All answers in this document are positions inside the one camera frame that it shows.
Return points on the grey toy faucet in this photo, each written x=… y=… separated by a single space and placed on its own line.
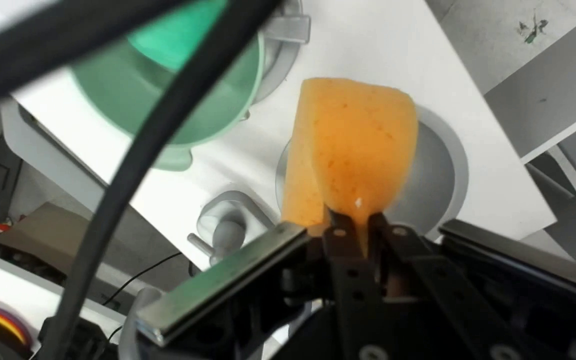
x=228 y=223

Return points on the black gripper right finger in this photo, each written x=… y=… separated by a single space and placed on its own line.
x=443 y=310

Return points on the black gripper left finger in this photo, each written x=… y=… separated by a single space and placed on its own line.
x=357 y=297

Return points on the silver toy sink basin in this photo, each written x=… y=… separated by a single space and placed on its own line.
x=434 y=185

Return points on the orange sponge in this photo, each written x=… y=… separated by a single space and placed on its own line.
x=350 y=151

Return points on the white toy kitchen unit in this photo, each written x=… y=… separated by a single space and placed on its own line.
x=391 y=42

